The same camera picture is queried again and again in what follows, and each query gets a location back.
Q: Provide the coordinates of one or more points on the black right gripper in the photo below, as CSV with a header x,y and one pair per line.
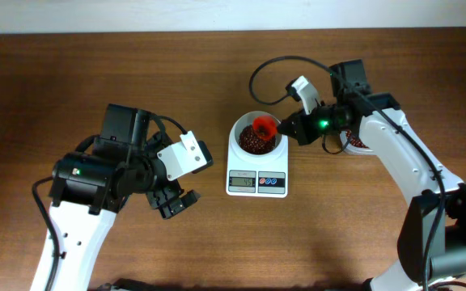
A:
x,y
302,132

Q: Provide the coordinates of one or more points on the red beans in bowl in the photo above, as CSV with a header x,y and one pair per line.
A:
x,y
256,141

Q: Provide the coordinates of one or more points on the red beans in container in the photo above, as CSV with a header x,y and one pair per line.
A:
x,y
355,141

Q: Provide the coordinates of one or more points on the clear plastic bean container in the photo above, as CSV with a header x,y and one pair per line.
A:
x,y
352,150

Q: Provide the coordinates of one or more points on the red plastic measuring scoop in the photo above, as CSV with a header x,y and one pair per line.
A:
x,y
265,127

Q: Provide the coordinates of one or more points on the white round bowl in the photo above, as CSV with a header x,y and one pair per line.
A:
x,y
246,120

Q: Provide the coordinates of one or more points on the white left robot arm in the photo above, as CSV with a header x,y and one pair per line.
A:
x,y
91,184

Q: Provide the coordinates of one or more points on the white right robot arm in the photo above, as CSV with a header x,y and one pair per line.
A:
x,y
432,243

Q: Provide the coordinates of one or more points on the white digital kitchen scale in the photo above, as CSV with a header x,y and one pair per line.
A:
x,y
267,177

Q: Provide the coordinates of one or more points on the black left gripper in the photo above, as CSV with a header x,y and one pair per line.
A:
x,y
171,191

